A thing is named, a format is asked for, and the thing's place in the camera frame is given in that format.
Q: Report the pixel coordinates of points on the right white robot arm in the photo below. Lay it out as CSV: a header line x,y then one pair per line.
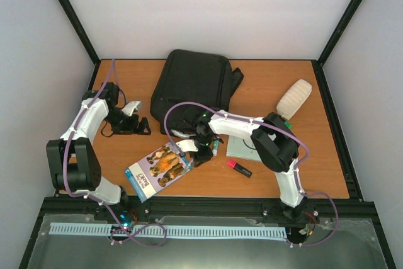
x,y
273,141

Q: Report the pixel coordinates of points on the grey hardcover book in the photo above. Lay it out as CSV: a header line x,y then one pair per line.
x,y
242,149

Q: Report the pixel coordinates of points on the dog cover paperback book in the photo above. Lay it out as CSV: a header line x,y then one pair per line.
x,y
156,171

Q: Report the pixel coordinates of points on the black aluminium frame rail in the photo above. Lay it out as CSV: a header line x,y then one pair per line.
x,y
267,209

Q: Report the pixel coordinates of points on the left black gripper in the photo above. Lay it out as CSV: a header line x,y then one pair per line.
x,y
131,129

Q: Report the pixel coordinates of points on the right black corner post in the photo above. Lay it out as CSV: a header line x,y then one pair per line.
x,y
342,24

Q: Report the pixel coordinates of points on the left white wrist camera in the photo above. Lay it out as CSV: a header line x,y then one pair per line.
x,y
132,107

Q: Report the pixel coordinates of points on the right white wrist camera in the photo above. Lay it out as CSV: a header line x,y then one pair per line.
x,y
186,145

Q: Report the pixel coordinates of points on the green black marker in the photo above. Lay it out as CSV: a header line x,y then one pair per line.
x,y
288,124

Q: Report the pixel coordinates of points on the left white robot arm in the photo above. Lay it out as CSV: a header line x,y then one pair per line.
x,y
74,167

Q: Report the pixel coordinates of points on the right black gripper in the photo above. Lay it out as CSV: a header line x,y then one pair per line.
x,y
204,157

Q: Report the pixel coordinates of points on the left black corner post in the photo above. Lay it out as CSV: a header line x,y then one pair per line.
x,y
80,31

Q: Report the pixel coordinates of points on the black student bag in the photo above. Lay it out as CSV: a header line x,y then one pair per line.
x,y
199,77

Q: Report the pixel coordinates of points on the black corner post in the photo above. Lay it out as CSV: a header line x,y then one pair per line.
x,y
342,24
80,31

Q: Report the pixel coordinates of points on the white green glue stick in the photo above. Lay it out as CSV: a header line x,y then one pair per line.
x,y
215,148

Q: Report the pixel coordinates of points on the pink black highlighter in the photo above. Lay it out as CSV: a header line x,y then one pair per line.
x,y
239,168

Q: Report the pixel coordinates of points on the silver pen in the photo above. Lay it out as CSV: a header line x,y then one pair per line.
x,y
188,165

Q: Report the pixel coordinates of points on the light blue cable duct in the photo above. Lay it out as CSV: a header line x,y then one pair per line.
x,y
169,232

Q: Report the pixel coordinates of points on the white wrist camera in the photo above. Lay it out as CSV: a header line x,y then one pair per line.
x,y
186,145
132,107

